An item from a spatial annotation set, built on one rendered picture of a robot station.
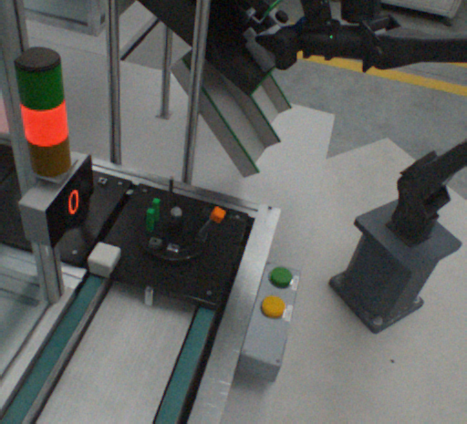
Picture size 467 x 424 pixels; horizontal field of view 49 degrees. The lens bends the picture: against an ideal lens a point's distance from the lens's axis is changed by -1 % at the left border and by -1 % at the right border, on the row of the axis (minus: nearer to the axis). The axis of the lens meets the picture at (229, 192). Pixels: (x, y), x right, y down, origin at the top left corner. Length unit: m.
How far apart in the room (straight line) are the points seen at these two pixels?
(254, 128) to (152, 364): 0.57
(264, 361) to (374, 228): 0.32
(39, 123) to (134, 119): 0.85
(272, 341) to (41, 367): 0.37
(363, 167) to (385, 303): 0.51
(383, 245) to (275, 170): 0.48
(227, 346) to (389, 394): 0.32
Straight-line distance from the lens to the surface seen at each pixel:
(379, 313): 1.09
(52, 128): 0.65
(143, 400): 0.88
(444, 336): 1.16
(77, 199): 0.75
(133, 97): 1.57
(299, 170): 1.38
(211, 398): 0.85
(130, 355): 0.92
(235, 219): 1.05
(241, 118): 1.17
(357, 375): 1.04
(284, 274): 0.98
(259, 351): 0.89
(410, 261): 0.96
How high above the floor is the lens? 1.72
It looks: 42 degrees down
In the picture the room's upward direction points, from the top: 10 degrees clockwise
